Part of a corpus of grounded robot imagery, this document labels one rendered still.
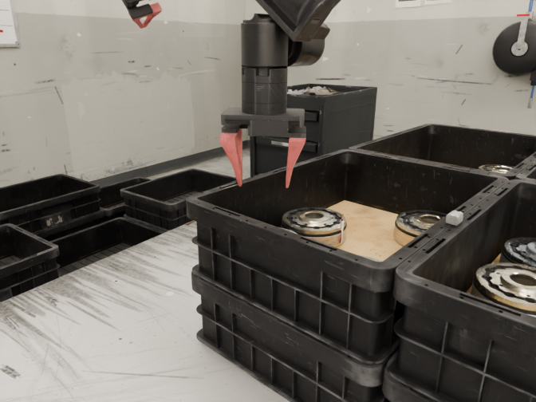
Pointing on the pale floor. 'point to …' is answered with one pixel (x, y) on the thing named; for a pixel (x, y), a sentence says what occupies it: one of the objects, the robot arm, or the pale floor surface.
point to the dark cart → (320, 125)
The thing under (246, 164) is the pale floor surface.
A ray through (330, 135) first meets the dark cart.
